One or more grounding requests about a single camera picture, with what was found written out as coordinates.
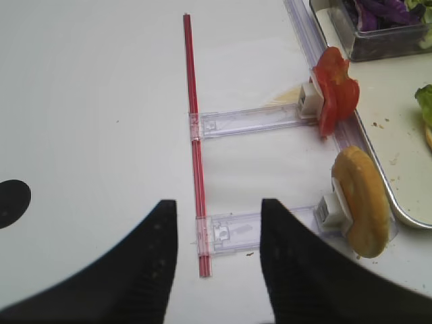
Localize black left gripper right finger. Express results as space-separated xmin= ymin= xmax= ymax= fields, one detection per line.
xmin=260 ymin=198 xmax=431 ymax=323

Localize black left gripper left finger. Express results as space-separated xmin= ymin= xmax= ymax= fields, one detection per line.
xmin=1 ymin=200 xmax=178 ymax=323

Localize white tomato pusher block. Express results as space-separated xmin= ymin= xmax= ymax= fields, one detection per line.
xmin=298 ymin=73 xmax=325 ymax=119

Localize red tomato slices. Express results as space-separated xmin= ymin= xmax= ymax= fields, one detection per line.
xmin=313 ymin=47 xmax=360 ymax=138

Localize lettuce leaf on bun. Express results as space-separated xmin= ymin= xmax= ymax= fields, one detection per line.
xmin=414 ymin=84 xmax=432 ymax=127

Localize green lettuce in container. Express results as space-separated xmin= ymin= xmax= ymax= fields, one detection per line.
xmin=404 ymin=0 xmax=431 ymax=50

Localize white bun pusher block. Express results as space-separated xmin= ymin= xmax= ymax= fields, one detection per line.
xmin=313 ymin=177 xmax=354 ymax=238

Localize red left guide strip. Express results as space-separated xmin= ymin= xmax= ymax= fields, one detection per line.
xmin=183 ymin=13 xmax=211 ymax=277

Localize bun slice on left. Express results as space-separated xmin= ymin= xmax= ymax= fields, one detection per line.
xmin=331 ymin=146 xmax=390 ymax=259

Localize black round table hole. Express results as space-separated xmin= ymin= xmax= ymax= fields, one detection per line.
xmin=0 ymin=180 xmax=31 ymax=229

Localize cream rectangular tray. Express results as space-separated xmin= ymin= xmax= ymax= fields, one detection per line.
xmin=349 ymin=53 xmax=431 ymax=229

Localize bottom bun on tray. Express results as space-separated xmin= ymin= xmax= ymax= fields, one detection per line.
xmin=425 ymin=124 xmax=432 ymax=150

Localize clear salad container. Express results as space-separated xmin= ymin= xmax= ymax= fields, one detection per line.
xmin=309 ymin=1 xmax=431 ymax=62

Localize purple cabbage leaves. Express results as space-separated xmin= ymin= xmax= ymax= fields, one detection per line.
xmin=342 ymin=1 xmax=420 ymax=32

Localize clear rail with bun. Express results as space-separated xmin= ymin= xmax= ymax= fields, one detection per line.
xmin=194 ymin=203 xmax=399 ymax=258

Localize clear long left rail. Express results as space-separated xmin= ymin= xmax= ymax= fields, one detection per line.
xmin=284 ymin=1 xmax=373 ymax=157

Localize clear rail with tomato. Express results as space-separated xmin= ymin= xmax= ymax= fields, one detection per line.
xmin=198 ymin=103 xmax=317 ymax=140

